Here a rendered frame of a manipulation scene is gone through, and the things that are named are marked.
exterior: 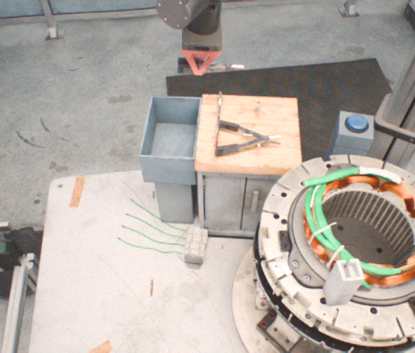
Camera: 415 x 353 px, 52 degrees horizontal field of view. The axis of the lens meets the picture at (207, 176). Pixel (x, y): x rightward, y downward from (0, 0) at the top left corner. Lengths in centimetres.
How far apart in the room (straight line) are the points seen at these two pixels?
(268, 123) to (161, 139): 24
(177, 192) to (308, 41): 215
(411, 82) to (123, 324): 82
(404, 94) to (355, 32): 206
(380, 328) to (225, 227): 46
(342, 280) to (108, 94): 216
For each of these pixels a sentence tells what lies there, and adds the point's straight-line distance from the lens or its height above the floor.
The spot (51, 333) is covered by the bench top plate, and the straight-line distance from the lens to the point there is 100.
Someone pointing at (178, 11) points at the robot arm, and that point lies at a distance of 65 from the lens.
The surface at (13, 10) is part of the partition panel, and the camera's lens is 309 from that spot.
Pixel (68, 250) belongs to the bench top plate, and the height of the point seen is 78.
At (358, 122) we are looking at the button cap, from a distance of 94.
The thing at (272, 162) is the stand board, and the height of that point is 107.
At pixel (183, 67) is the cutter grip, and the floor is 117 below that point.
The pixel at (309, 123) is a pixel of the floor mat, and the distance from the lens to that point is 238.
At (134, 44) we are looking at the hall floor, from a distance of 291.
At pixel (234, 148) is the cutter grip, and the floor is 109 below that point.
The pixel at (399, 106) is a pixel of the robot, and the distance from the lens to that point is 111.
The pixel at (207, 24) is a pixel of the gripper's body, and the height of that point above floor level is 128.
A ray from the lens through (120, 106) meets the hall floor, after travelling 248.
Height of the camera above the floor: 169
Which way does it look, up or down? 53 degrees down
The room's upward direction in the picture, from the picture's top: 1 degrees counter-clockwise
